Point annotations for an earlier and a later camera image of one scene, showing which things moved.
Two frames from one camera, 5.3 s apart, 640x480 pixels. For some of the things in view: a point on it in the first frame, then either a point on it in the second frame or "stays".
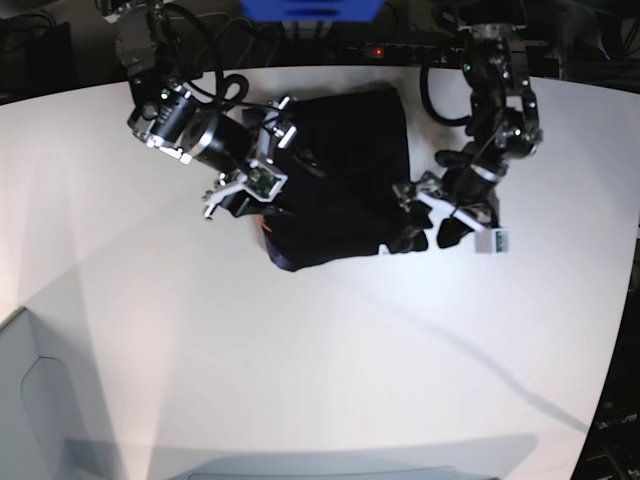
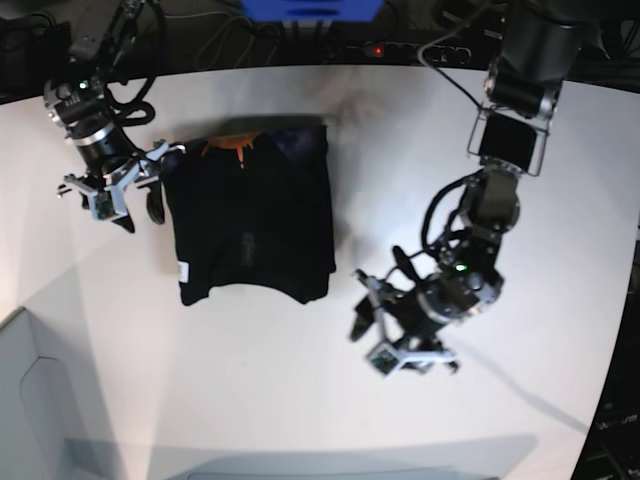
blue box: (310, 11) stays
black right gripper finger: (450, 232) to (364, 317)
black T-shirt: (350, 148) to (252, 206)
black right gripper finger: (415, 221) to (425, 366)
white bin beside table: (34, 430) stays
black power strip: (400, 53) stays
